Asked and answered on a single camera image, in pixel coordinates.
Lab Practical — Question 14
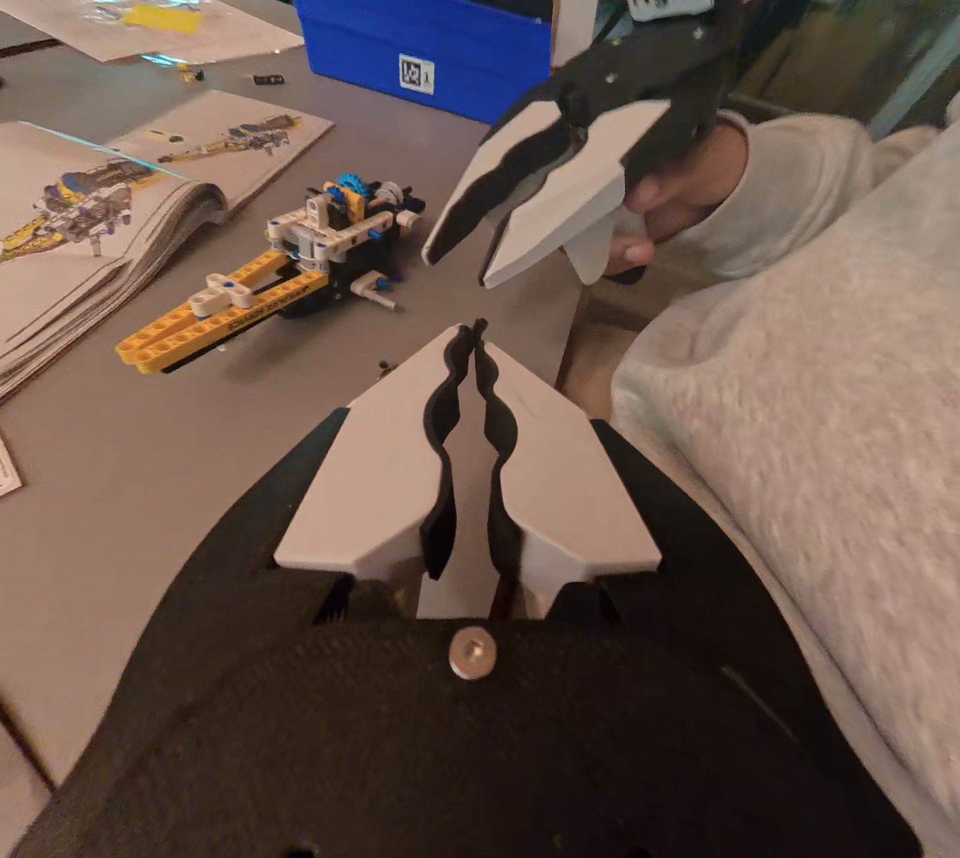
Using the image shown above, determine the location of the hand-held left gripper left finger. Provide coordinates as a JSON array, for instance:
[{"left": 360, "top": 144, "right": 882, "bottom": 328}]
[{"left": 273, "top": 324, "right": 478, "bottom": 582}]

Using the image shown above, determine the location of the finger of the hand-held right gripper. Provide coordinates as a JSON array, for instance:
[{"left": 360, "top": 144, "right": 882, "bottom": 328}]
[
  {"left": 422, "top": 99, "right": 582, "bottom": 267},
  {"left": 478, "top": 99, "right": 674, "bottom": 291}
]

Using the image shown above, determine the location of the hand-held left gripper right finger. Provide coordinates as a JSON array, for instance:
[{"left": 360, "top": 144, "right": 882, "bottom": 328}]
[{"left": 474, "top": 337, "right": 664, "bottom": 618}]

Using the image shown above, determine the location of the yellow and white lego model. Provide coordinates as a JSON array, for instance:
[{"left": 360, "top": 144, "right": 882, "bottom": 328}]
[{"left": 114, "top": 172, "right": 427, "bottom": 375}]

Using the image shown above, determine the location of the person's right forearm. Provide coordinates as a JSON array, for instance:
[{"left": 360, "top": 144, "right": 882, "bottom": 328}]
[{"left": 652, "top": 112, "right": 939, "bottom": 283}]

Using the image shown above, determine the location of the lego instruction booklet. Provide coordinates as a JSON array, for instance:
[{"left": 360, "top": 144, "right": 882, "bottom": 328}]
[{"left": 0, "top": 89, "right": 335, "bottom": 403}]

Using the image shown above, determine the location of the person's right hand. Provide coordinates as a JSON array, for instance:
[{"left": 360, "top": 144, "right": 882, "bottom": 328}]
[{"left": 602, "top": 116, "right": 751, "bottom": 278}]

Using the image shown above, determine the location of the blue plastic bin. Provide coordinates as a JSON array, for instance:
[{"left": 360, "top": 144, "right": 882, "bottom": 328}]
[{"left": 279, "top": 0, "right": 560, "bottom": 124}]

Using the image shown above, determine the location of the person's light grey sweatshirt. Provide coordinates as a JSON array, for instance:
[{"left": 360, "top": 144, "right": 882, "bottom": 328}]
[{"left": 611, "top": 101, "right": 960, "bottom": 858}]

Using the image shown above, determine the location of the plastic bag with yellow parts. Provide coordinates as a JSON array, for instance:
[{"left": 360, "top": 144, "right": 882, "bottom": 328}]
[{"left": 0, "top": 0, "right": 305, "bottom": 64}]

